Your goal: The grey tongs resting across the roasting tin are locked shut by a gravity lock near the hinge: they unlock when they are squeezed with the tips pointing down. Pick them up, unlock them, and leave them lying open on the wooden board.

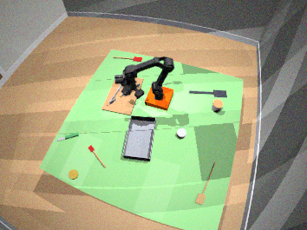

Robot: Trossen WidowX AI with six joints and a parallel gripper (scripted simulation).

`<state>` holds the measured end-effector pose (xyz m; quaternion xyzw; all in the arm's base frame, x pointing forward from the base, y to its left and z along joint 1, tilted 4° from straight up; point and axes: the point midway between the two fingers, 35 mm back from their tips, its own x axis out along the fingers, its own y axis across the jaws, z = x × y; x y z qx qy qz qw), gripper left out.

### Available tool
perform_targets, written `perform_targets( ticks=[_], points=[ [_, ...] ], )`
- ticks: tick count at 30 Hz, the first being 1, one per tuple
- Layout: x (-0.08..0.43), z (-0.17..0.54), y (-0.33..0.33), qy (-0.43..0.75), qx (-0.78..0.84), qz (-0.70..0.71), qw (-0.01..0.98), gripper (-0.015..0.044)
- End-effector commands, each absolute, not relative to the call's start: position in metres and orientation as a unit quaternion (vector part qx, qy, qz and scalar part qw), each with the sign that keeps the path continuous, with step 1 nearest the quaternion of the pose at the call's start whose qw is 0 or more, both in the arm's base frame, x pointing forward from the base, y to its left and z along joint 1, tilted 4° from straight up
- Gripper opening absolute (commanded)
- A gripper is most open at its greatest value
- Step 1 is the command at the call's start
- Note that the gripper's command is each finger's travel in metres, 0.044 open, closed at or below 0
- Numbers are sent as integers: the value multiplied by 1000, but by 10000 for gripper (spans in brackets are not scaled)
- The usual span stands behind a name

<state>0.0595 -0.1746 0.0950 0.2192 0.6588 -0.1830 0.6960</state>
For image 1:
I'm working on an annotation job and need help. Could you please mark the yellow flat disc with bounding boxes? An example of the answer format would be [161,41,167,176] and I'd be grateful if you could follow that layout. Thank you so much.
[69,169,78,179]

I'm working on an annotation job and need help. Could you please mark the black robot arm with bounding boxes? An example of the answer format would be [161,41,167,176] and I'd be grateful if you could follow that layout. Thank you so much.
[114,56,174,101]

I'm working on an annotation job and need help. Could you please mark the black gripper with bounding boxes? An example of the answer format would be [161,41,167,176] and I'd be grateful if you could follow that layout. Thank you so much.
[121,81,145,99]

